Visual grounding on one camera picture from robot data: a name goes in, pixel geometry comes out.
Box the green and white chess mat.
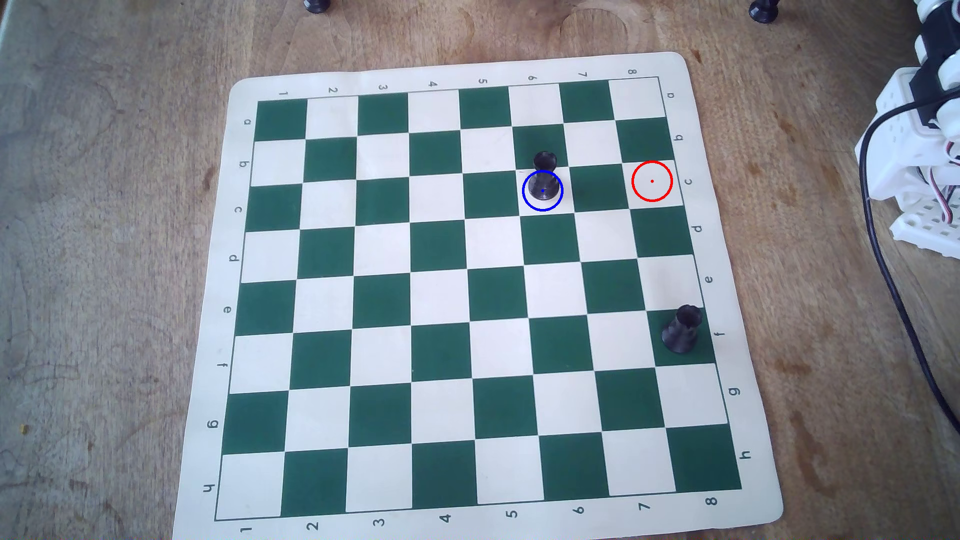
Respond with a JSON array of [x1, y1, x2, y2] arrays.
[[172, 51, 785, 540]]

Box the red and white servo wires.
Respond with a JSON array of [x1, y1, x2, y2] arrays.
[[928, 138, 960, 222]]

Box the black cable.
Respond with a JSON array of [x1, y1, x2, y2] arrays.
[[858, 97, 960, 436]]

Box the black chess rook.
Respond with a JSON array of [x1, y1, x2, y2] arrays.
[[661, 304, 705, 354], [528, 150, 561, 206]]

